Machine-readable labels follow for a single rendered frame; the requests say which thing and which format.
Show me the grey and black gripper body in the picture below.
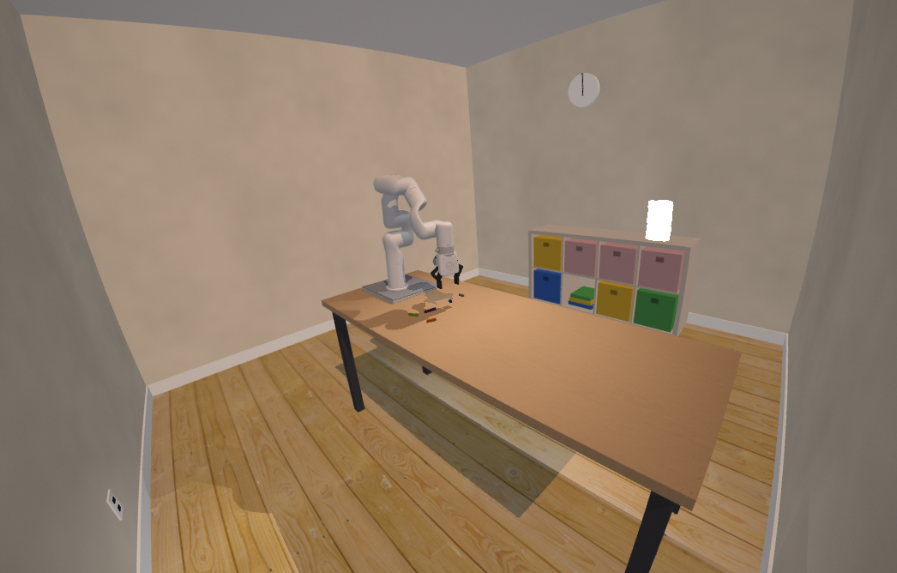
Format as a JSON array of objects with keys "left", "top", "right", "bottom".
[{"left": 436, "top": 251, "right": 459, "bottom": 276}]

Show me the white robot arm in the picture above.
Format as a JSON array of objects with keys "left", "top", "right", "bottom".
[{"left": 374, "top": 175, "right": 455, "bottom": 291}]

